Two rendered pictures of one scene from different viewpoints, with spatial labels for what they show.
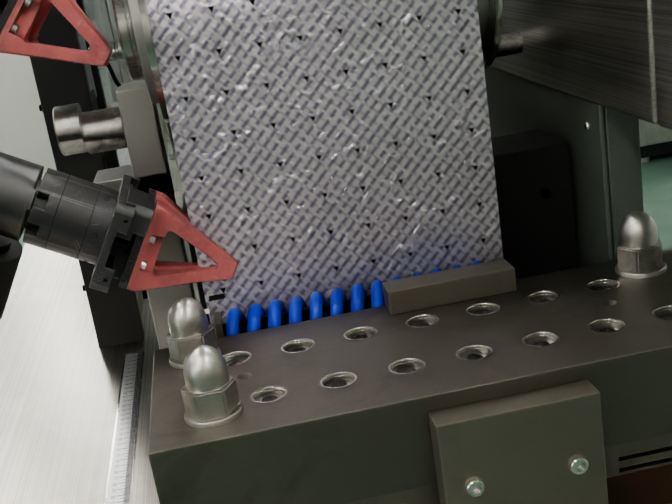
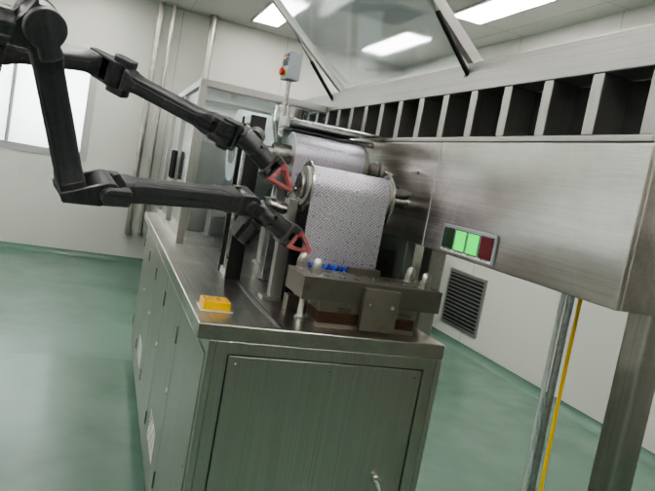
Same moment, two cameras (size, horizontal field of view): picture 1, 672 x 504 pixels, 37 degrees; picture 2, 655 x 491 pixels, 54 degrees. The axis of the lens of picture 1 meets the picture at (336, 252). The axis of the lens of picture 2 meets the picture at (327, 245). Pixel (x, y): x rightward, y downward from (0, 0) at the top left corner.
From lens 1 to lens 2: 1.14 m
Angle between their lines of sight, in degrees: 18
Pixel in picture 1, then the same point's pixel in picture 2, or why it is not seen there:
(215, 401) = (319, 270)
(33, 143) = (48, 220)
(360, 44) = (358, 207)
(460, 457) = (369, 297)
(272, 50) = (338, 201)
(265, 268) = (317, 254)
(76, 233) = (281, 228)
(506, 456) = (378, 301)
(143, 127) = (292, 209)
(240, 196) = (318, 234)
